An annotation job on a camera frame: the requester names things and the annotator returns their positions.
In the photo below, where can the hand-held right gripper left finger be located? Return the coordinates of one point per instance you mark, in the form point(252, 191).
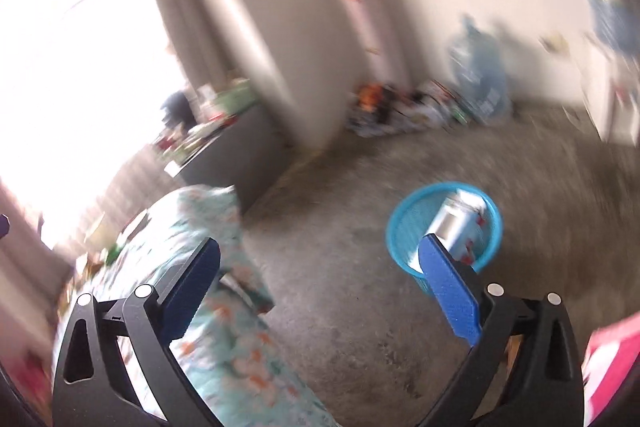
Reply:
point(192, 292)

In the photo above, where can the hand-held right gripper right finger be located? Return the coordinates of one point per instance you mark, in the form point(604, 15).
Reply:
point(452, 297)

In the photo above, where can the blue mesh waste basket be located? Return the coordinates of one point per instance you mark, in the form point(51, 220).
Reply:
point(405, 217)

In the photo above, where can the white carton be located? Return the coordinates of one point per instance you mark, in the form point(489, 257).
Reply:
point(450, 222)

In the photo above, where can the floral blanket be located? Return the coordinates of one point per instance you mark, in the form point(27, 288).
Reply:
point(240, 357)

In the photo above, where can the green crumpled wrapper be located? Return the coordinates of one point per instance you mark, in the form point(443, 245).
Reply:
point(115, 255)

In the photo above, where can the grey desk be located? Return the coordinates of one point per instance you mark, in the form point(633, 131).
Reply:
point(235, 152)

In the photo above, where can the clutter of desk items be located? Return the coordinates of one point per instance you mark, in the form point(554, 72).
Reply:
point(205, 117)

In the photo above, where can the pile of bags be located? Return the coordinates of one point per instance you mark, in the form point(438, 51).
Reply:
point(400, 107)

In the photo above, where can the blue water jug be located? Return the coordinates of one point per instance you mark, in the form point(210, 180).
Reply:
point(480, 62)

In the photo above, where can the window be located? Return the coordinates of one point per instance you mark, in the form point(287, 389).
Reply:
point(75, 82)

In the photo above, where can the white cabinet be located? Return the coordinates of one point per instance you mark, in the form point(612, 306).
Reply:
point(615, 97)

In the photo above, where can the pinkish board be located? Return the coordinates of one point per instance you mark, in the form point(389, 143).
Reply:
point(372, 17)

